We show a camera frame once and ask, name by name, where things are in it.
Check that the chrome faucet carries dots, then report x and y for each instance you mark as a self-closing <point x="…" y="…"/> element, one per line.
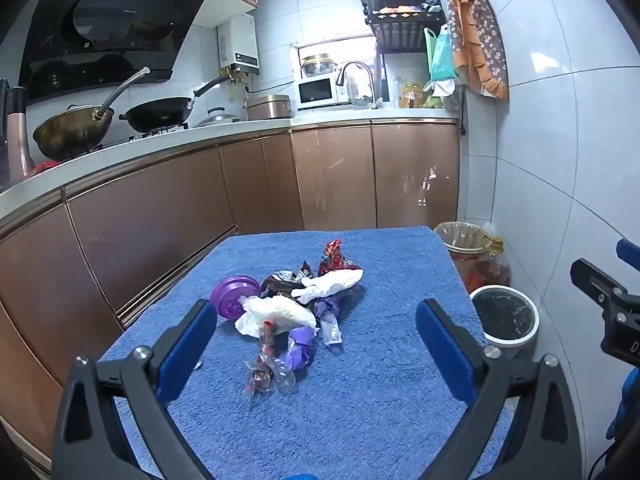
<point x="356" y="65"/>

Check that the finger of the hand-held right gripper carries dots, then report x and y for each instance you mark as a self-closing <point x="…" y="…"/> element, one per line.
<point x="629" y="250"/>
<point x="595" y="277"/>

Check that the pink thermos bottle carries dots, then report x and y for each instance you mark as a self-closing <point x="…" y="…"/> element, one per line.
<point x="20" y="140"/>

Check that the cooking oil bottle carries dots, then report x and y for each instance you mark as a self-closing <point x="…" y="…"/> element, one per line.
<point x="495" y="267"/>

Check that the bin with beige bag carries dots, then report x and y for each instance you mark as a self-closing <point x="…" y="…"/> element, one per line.
<point x="462" y="240"/>

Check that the pot lid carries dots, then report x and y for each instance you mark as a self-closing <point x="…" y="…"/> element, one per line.
<point x="217" y="117"/>

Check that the brass wok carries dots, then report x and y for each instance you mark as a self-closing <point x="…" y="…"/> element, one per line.
<point x="70" y="132"/>

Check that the clear wrapper with red print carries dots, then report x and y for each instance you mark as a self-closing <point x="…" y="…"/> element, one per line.
<point x="262" y="365"/>

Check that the person's right hand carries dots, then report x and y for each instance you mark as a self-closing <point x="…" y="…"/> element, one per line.
<point x="627" y="402"/>

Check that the white water heater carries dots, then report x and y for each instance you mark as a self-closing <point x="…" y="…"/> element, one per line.
<point x="239" y="42"/>

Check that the gas stove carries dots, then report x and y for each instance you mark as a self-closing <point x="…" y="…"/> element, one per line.
<point x="150" y="135"/>

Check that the orange floral apron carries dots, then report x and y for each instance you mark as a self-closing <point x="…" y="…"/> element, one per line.
<point x="480" y="45"/>

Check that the black wok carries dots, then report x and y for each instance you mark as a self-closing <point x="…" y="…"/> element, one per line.
<point x="157" y="112"/>

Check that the copper rice cooker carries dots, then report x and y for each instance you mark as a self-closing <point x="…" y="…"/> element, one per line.
<point x="269" y="107"/>

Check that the blue towel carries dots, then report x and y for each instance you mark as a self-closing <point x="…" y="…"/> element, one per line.
<point x="350" y="410"/>

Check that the long white tissue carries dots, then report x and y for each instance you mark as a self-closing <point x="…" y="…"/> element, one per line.
<point x="332" y="282"/>

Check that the bags of fruit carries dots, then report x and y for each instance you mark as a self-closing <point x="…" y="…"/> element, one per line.
<point x="420" y="97"/>

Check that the dark snack wrapper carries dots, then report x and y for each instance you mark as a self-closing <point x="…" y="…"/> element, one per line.
<point x="282" y="280"/>

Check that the teal plastic bag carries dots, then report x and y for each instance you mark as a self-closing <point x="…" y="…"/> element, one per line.
<point x="442" y="57"/>

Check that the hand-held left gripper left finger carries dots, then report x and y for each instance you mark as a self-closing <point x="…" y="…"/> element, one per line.
<point x="185" y="355"/>

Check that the large white tissue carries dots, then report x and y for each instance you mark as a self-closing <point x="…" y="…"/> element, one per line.
<point x="277" y="312"/>

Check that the white microwave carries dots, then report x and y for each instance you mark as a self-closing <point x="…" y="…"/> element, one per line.
<point x="317" y="91"/>

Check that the clear plastic wrapper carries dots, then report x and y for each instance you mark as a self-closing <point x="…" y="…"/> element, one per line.
<point x="331" y="330"/>

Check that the purple candy wrapper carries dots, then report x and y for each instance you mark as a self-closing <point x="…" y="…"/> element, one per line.
<point x="301" y="347"/>
<point x="329" y="306"/>

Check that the black range hood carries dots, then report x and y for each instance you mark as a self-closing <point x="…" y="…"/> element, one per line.
<point x="115" y="25"/>

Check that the purple plastic lid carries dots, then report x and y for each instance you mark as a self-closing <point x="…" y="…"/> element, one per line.
<point x="231" y="296"/>

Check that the glass bowl with gold rim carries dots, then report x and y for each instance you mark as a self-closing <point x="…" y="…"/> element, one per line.
<point x="318" y="66"/>

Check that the red packet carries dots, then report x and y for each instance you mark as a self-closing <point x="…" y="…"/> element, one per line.
<point x="45" y="167"/>

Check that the black wall rack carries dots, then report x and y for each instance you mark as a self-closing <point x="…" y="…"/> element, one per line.
<point x="397" y="25"/>

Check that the copper base cabinets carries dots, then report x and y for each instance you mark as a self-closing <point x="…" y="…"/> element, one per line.
<point x="330" y="175"/>

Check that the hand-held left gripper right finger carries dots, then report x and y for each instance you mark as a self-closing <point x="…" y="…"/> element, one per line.
<point x="445" y="355"/>

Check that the red snack wrapper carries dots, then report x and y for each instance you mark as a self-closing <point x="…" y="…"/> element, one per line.
<point x="334" y="259"/>

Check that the white trash bin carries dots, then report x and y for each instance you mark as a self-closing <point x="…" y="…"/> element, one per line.
<point x="505" y="317"/>

